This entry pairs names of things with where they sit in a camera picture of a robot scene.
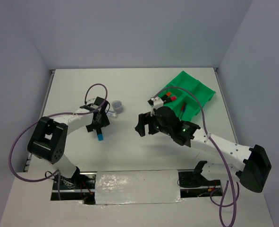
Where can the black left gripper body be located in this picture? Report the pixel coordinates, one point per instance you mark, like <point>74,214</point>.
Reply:
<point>103,122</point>

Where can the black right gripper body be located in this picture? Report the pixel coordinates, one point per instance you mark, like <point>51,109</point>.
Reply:
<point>163,129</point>

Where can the clear blue-capped spray bottle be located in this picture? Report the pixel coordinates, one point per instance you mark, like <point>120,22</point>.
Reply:
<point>112,114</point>

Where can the blue-capped black highlighter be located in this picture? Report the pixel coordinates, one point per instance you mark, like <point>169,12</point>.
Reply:
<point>99,134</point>

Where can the clear jar of paper clips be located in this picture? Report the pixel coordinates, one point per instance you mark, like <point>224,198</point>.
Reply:
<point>117,106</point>

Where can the blue gel pen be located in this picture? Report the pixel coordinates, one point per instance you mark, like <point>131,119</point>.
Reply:
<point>185,109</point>

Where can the pink-capped black highlighter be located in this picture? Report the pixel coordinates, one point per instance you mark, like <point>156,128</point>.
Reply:
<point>169,99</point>

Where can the orange-capped black highlighter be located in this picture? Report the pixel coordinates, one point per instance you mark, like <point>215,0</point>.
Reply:
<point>165,96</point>

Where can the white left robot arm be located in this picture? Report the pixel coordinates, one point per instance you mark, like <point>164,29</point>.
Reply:
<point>48,140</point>

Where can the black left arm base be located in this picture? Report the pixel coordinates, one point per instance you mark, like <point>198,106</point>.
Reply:
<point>82,190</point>

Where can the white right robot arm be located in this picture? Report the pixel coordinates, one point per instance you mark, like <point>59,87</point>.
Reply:
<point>250,166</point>

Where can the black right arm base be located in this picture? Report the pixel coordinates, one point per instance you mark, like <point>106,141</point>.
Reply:
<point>193,185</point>

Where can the green compartment tray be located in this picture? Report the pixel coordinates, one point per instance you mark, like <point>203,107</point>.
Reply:
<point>190,91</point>

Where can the silver tape sheet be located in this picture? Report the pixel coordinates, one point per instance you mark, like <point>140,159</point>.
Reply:
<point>137,187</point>

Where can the right aluminium table rail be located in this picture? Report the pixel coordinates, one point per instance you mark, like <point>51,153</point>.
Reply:
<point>223,132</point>

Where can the aluminium table edge rail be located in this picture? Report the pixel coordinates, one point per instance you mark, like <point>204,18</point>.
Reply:
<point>28,160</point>

